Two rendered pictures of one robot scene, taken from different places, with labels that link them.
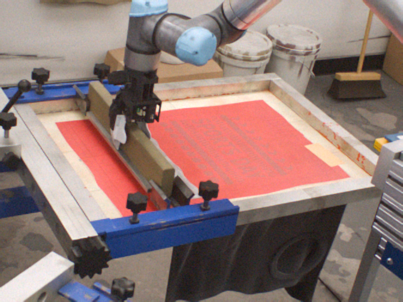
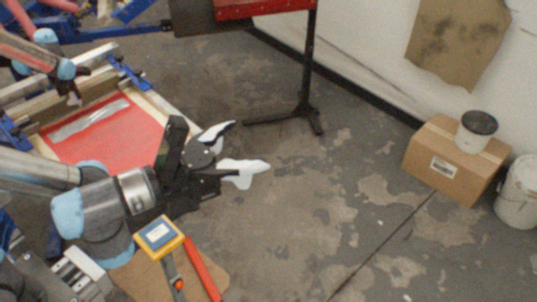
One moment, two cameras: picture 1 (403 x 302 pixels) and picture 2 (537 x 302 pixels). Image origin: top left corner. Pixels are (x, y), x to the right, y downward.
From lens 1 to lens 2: 256 cm
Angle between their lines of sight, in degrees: 62
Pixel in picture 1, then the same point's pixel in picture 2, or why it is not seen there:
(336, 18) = not seen: outside the picture
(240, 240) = not seen: hidden behind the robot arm
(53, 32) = (413, 81)
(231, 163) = (94, 148)
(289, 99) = not seen: hidden behind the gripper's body
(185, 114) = (146, 120)
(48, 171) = (25, 84)
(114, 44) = (452, 113)
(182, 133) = (122, 123)
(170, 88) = (159, 105)
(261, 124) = (151, 152)
